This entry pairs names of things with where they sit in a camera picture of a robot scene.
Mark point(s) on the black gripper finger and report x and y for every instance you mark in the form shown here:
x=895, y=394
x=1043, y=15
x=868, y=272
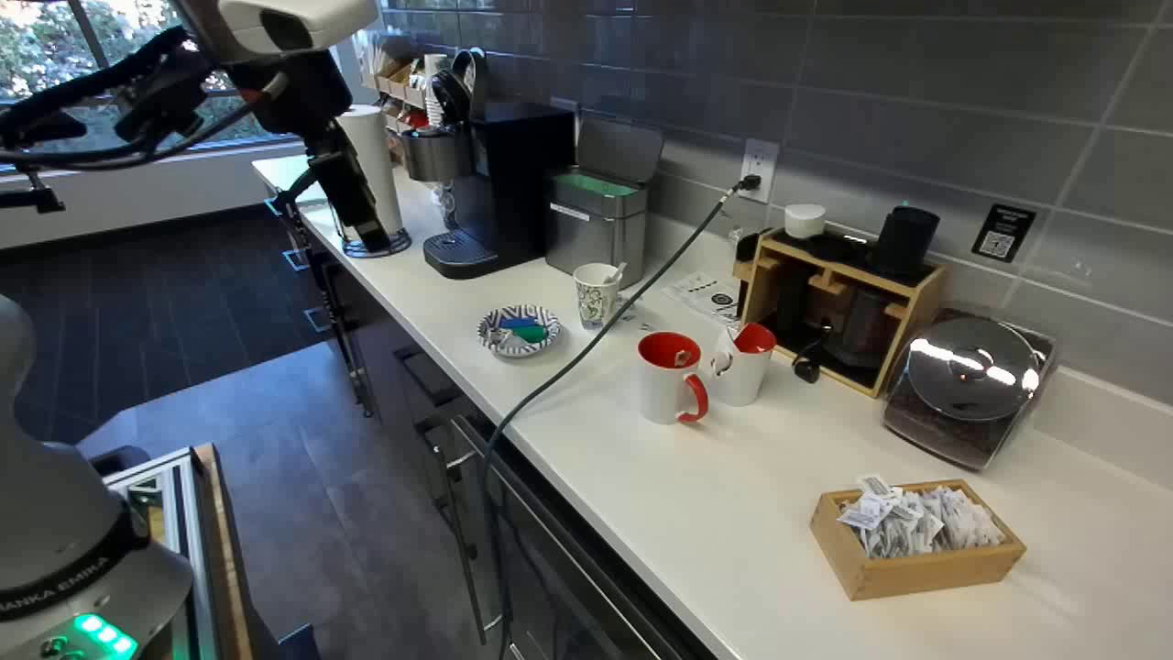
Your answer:
x=372, y=217
x=330, y=187

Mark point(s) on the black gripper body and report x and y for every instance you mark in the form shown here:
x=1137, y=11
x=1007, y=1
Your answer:
x=297, y=97

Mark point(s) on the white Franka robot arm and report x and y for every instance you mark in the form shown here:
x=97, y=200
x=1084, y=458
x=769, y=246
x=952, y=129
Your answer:
x=51, y=515

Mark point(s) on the dark wood counter cabinet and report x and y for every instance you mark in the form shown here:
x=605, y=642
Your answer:
x=389, y=369

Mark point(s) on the black silver Keurig coffee maker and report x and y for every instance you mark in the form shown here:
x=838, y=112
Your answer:
x=526, y=171

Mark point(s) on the white patterned paper cup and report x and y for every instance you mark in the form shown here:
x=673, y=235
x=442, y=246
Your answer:
x=594, y=293

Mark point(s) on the small white cup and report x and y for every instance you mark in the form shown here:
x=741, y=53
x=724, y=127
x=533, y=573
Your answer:
x=805, y=222

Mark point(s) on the black cup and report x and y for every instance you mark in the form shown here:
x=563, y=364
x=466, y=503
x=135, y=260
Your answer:
x=906, y=238

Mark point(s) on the black paper towel holder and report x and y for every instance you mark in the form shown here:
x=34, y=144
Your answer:
x=396, y=242

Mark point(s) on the white paper towel roll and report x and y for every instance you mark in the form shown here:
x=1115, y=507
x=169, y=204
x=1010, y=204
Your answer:
x=377, y=140

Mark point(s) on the blue patterned small plate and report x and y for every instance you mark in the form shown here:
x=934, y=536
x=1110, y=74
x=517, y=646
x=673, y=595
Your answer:
x=517, y=330

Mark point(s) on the green tea packets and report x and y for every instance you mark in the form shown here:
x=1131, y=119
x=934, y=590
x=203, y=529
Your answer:
x=592, y=184

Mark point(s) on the grey metal tea box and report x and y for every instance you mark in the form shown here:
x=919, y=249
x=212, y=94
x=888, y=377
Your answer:
x=598, y=232

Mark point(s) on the stainless dishwasher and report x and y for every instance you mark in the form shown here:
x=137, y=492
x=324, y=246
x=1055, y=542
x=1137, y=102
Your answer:
x=538, y=573

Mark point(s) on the white mug red inside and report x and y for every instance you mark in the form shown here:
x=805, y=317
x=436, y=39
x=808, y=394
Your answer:
x=741, y=370

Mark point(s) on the wooden countertop organizer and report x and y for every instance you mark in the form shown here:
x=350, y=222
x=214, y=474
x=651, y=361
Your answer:
x=905, y=321

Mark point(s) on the shiny metal lidded appliance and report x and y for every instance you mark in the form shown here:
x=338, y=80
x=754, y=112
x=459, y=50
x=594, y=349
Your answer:
x=966, y=387

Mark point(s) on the white sugar sachets pile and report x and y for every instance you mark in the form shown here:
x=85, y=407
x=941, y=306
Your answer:
x=919, y=519

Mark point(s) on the wooden sachet box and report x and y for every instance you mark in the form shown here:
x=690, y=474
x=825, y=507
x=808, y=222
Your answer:
x=919, y=573

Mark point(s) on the black camera rig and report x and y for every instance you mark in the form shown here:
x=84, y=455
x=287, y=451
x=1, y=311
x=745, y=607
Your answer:
x=159, y=94

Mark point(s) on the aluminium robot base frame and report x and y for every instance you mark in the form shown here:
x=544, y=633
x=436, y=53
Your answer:
x=185, y=536

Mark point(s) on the white wall outlet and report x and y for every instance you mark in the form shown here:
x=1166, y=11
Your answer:
x=756, y=157

